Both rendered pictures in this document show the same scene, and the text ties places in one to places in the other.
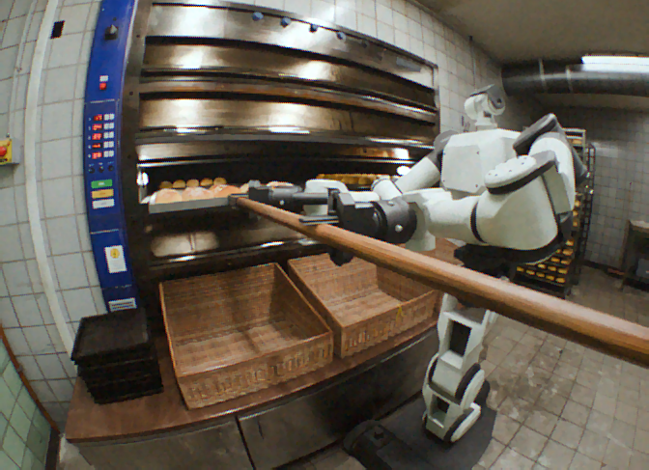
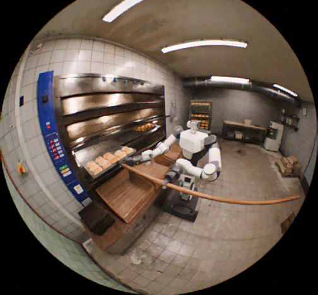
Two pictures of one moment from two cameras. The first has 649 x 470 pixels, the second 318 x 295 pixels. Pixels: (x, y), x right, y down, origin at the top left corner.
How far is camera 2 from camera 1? 0.45 m
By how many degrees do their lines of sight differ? 25
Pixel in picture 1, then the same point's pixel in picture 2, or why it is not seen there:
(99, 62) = (43, 115)
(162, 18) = (65, 86)
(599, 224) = (213, 122)
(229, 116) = (101, 125)
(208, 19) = (85, 83)
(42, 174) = (38, 171)
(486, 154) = (195, 144)
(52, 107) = (30, 142)
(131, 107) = (63, 132)
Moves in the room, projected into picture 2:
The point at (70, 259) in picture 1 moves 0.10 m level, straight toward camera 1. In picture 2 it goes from (62, 195) to (66, 199)
